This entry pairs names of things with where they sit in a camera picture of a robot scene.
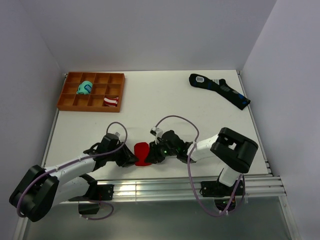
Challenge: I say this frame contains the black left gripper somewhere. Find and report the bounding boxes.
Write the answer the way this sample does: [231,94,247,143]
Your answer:
[106,141,139,167]

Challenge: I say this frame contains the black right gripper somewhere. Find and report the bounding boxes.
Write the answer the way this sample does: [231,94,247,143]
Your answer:
[144,139,178,164]

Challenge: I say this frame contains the red Santa sock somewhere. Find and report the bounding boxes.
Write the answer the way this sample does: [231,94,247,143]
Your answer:
[134,142,152,167]

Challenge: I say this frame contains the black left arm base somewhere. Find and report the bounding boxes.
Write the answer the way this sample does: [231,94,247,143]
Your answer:
[71,184,114,201]

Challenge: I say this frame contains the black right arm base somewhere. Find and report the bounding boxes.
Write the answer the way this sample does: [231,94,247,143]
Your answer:
[199,180,237,198]

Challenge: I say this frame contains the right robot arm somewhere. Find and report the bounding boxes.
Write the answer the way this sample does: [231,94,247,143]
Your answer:
[145,127,259,195]

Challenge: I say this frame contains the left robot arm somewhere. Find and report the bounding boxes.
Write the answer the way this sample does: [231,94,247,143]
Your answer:
[9,133,138,222]

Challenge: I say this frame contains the red white striped rolled sock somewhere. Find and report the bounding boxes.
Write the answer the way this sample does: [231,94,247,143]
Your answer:
[103,97,119,107]

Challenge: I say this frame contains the wooden compartment tray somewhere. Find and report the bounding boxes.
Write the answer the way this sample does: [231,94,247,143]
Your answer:
[57,72,125,113]

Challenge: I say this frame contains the black and blue sock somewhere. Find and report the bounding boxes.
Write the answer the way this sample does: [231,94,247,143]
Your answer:
[188,73,251,110]

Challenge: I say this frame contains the teal rolled sock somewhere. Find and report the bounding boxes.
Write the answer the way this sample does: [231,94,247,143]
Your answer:
[76,80,93,95]

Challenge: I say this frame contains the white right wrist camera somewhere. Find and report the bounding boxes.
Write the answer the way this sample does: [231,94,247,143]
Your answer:
[150,126,163,144]

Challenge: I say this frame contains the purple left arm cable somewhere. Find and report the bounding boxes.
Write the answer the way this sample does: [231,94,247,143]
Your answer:
[16,121,128,221]

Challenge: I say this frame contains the aluminium frame rail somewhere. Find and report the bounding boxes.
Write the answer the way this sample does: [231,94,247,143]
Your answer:
[23,174,287,206]

